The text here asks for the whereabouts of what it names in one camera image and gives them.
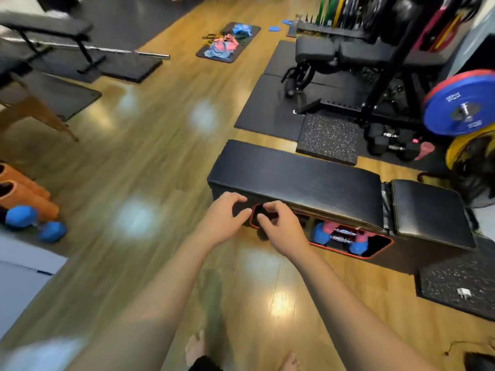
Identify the person's left hand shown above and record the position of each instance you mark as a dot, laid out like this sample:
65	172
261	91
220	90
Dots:
216	224

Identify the person's right hand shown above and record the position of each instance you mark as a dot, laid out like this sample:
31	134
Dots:
288	231

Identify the person's left thumb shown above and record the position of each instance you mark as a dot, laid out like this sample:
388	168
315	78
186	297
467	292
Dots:
242	216

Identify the person's right thumb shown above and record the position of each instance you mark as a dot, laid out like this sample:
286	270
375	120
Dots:
263	223

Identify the person's left forearm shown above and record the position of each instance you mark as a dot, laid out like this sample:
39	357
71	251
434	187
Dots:
154	305

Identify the person's right forearm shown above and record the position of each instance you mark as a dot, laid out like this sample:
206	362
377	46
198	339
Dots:
348	316

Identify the black storage weight bench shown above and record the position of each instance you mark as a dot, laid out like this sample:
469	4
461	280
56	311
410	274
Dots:
301	181

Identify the pink dumbbell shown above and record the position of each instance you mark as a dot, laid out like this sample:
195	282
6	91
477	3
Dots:
330	227

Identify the speckled black rubber mat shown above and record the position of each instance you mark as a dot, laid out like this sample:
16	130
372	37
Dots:
456	278
328	139

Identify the black floor mat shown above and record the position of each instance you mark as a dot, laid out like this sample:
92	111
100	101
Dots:
127	65
267	108
62	94

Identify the black hex dumbbell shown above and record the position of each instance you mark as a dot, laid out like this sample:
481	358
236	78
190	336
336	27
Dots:
377	141
404	148

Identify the person's left foot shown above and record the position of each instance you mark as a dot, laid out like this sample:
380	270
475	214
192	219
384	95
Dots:
195	348

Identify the person's foot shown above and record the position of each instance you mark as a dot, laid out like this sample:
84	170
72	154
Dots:
195	348
290	363

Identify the person's right foot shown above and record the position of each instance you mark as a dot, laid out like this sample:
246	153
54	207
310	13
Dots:
290	363

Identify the black trouser leg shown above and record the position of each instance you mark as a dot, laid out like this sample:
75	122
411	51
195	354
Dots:
205	365

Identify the blue resistance bands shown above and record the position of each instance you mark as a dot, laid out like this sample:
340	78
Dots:
216	54

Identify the pink resistance bands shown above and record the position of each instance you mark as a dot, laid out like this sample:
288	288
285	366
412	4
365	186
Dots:
226	44

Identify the small black exercise mat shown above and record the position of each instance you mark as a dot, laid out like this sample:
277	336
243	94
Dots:
247	41

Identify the light blue resistance band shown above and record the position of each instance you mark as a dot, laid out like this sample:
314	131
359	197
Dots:
242	30

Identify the black adjustable gym bench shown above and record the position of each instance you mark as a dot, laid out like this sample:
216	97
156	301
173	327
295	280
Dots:
332	50

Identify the blue slider disc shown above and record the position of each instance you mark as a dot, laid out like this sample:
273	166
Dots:
287	22
274	28

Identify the black power rack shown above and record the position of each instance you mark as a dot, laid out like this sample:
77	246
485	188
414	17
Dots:
394	65

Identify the white charger plug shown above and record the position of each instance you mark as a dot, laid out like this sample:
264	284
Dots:
464	293

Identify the orange foam roller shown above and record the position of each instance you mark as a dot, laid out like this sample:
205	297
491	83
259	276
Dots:
29	200
23	179

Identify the yellow weight plate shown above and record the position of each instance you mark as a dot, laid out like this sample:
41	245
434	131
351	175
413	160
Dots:
464	144

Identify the blue hex dumbbell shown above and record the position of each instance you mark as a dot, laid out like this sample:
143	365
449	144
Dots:
21	217

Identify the silver barbell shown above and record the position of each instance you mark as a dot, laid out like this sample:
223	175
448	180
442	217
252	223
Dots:
96	49

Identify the row of stored weight plates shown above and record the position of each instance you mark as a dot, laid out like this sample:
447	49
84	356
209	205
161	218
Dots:
348	11

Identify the blue weight plate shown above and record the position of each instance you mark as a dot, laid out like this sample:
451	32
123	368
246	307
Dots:
460	106

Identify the white board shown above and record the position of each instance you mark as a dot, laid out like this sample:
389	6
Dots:
19	282

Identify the brown wooden stool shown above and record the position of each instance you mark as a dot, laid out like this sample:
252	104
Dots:
31	110

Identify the red weight plate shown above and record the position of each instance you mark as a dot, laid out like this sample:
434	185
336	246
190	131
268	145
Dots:
452	79

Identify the white shirt sleeve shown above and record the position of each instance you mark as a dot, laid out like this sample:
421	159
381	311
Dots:
38	357

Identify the black flat bench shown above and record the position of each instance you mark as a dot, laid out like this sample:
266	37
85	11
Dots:
46	28

